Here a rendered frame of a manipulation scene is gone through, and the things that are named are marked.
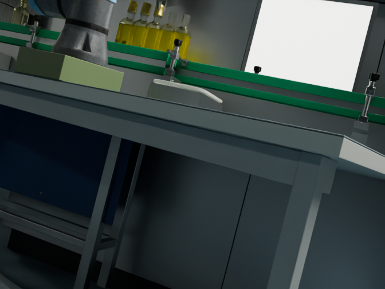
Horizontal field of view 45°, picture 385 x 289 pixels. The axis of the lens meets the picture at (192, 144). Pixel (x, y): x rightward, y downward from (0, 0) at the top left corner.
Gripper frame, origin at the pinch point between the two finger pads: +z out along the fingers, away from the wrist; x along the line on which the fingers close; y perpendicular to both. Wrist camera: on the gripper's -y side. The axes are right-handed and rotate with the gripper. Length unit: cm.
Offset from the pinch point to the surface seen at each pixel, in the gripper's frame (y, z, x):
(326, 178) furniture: 81, 47, -74
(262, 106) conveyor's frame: 50, 30, -5
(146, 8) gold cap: -4.7, 1.5, -1.1
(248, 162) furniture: 67, 48, -75
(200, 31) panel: 13.6, 3.6, 12.4
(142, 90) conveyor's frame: 9.7, 33.8, -15.3
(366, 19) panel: 74, -10, 14
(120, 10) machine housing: -26.8, -0.9, 14.9
